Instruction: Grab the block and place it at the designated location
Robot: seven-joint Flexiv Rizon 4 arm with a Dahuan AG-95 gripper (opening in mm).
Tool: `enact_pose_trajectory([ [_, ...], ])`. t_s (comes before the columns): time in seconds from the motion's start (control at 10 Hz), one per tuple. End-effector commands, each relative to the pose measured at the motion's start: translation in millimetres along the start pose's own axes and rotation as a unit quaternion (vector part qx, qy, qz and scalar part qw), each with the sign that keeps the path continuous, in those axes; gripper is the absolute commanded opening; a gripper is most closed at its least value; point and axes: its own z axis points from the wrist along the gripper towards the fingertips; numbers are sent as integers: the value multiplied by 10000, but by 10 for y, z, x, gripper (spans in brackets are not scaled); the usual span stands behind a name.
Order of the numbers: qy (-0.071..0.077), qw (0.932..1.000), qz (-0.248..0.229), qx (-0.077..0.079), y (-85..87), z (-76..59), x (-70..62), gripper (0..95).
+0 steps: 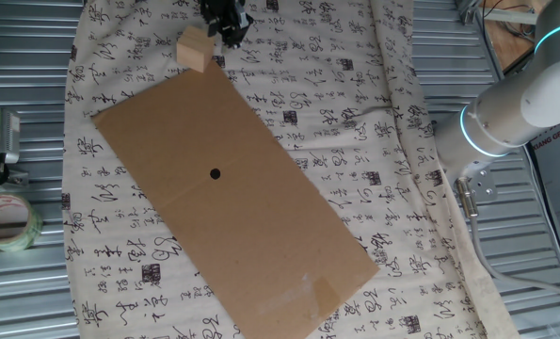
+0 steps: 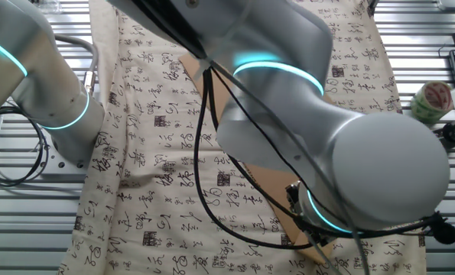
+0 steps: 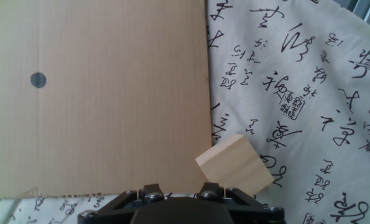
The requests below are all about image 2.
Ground black base cable loop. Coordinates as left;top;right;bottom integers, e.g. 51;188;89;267
0;106;51;188

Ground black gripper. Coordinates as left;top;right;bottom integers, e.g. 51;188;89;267
286;181;334;246

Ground thick black braided cable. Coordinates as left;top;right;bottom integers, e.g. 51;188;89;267
129;0;316;251

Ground clear plastic bag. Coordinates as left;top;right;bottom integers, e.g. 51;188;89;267
30;0;62;11

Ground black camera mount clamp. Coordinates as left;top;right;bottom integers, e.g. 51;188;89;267
433;118;455;150

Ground brown cardboard sheet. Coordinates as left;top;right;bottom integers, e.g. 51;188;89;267
179;53;335;248

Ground clear packing tape roll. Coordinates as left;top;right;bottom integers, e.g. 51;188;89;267
409;80;454;124

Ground white calligraphy print cloth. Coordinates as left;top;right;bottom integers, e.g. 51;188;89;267
57;0;427;275

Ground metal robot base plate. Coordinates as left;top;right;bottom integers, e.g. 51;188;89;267
0;147;94;181

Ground black foam microphone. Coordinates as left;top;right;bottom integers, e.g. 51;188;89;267
429;213;455;245

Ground light wooden block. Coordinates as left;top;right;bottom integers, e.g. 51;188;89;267
307;243;336;264

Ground white zip tie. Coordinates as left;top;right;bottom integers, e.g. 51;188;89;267
194;0;258;81

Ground thin black cable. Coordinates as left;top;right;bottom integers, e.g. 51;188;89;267
207;66;442;240

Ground grey base cable with connector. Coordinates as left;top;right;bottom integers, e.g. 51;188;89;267
53;33;100;96

